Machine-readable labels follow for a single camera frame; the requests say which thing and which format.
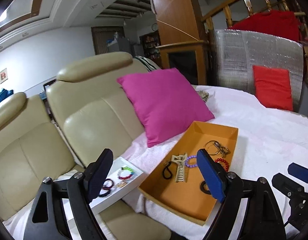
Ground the maroon hair tie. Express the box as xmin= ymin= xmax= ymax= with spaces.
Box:
xmin=101 ymin=178 xmax=115 ymax=190

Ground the black velvet scrunchie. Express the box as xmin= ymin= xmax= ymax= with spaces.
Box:
xmin=200 ymin=181 xmax=211 ymax=195

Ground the beige leather sofa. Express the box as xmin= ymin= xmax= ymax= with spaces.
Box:
xmin=0 ymin=51 xmax=172 ymax=240

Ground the gold filigree brooch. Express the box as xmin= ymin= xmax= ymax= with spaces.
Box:
xmin=116 ymin=180 xmax=128 ymax=188

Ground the black hair scrunchie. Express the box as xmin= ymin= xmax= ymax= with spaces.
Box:
xmin=99 ymin=187 xmax=112 ymax=197

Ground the red bead bracelet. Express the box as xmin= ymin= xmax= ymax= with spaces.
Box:
xmin=214 ymin=157 xmax=230 ymax=172

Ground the multicolour bead bracelet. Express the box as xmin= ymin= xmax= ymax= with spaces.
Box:
xmin=117 ymin=166 xmax=135 ymax=181

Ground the silver foil insulation panel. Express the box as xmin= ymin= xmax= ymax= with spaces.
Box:
xmin=211 ymin=29 xmax=304 ymax=111

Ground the beige crumpled cloth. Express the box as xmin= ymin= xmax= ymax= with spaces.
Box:
xmin=197 ymin=90 xmax=209 ymax=102

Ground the large red cushion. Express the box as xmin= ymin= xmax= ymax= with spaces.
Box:
xmin=229 ymin=10 xmax=301 ymax=42

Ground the wooden stair railing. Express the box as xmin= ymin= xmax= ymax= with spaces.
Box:
xmin=201 ymin=0 xmax=307 ymax=30

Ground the wooden cabinet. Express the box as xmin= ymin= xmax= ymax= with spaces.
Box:
xmin=157 ymin=40 xmax=208 ymax=85

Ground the white tray box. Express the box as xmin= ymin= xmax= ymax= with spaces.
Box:
xmin=57 ymin=157 xmax=146 ymax=229

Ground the orange cardboard box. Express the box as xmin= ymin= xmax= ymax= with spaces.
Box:
xmin=139 ymin=121 xmax=239 ymax=226

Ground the small red pillow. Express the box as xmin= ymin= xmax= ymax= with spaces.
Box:
xmin=252 ymin=65 xmax=293 ymax=111

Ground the black hair tie loop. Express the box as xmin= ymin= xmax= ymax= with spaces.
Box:
xmin=161 ymin=160 xmax=174 ymax=180

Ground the beige hair claw clip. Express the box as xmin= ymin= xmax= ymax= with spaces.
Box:
xmin=171 ymin=153 xmax=188 ymax=183

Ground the magenta pillow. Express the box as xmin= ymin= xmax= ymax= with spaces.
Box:
xmin=117 ymin=68 xmax=214 ymax=147

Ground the gold silver wristwatch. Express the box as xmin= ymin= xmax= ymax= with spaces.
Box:
xmin=214 ymin=141 xmax=230 ymax=158

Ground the metal cuff bangle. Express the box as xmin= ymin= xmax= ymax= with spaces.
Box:
xmin=204 ymin=140 xmax=221 ymax=156

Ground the purple bead bracelet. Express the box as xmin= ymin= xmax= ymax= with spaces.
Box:
xmin=184 ymin=155 xmax=197 ymax=169

